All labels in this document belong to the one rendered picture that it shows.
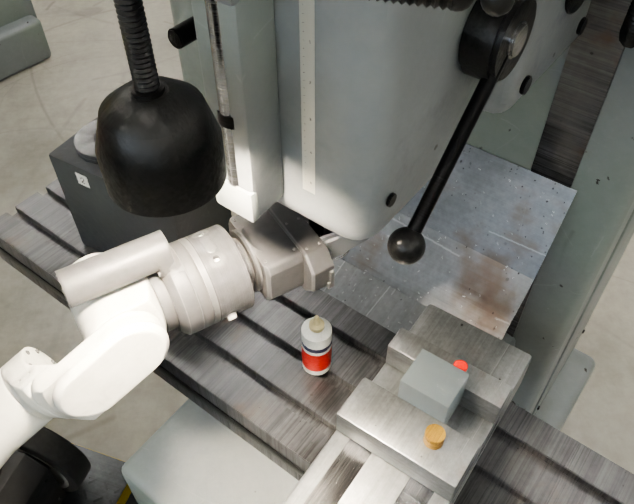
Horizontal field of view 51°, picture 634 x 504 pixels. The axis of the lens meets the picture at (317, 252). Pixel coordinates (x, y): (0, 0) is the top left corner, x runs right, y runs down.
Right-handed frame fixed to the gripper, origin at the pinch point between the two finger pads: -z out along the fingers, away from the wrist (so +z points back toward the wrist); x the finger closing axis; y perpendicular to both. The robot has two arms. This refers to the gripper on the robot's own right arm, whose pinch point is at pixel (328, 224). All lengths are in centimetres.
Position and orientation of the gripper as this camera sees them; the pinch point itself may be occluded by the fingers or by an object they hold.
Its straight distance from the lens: 68.6
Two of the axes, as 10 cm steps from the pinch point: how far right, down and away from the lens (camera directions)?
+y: -0.1, 6.7, 7.4
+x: -5.2, -6.4, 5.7
